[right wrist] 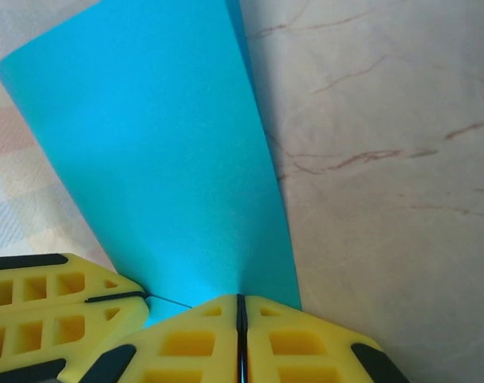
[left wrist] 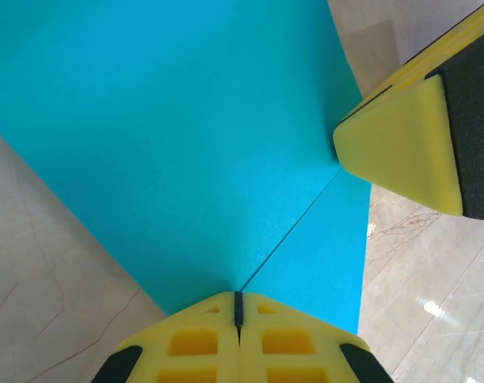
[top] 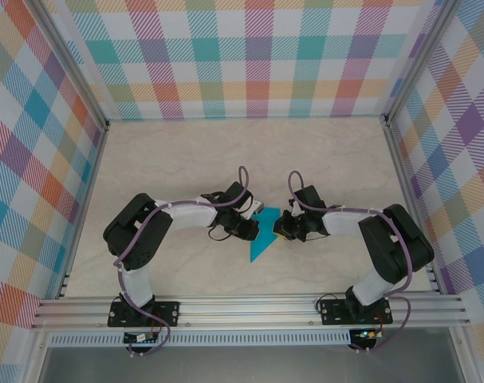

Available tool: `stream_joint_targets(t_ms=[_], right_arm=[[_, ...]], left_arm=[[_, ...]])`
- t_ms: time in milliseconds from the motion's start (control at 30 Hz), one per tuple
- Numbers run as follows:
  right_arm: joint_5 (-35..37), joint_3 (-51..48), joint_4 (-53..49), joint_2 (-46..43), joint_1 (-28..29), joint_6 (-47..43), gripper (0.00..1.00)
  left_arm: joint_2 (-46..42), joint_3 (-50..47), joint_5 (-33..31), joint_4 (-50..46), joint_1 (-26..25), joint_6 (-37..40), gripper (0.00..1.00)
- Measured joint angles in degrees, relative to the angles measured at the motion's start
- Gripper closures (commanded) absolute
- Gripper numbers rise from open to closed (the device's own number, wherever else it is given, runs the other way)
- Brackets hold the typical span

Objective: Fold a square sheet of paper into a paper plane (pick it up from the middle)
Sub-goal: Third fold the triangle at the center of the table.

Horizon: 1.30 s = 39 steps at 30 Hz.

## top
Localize grey metal panel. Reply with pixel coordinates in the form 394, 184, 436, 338
37, 345, 466, 383

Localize blue paper sheet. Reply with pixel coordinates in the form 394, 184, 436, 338
249, 207, 282, 263

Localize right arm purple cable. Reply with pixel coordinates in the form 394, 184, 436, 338
288, 170, 412, 354

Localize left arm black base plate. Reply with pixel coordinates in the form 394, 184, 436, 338
108, 301, 181, 328

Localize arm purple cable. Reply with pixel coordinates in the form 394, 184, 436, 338
113, 166, 253, 357
288, 170, 412, 354

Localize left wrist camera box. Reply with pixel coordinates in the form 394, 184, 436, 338
241, 197, 267, 220

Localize long aluminium mounting rail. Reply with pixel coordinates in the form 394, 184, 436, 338
30, 293, 472, 330

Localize aluminium frame post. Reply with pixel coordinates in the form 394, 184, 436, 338
383, 0, 460, 127
26, 0, 111, 132

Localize slotted white cable duct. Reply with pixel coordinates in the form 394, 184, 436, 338
45, 330, 360, 347

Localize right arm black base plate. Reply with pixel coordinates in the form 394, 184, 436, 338
319, 298, 394, 326

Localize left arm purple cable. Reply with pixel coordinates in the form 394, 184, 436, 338
113, 166, 253, 357

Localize small black circuit board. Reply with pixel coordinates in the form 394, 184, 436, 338
123, 331, 159, 344

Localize aluminium side rail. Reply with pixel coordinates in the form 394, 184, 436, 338
383, 115, 444, 296
56, 121, 111, 300

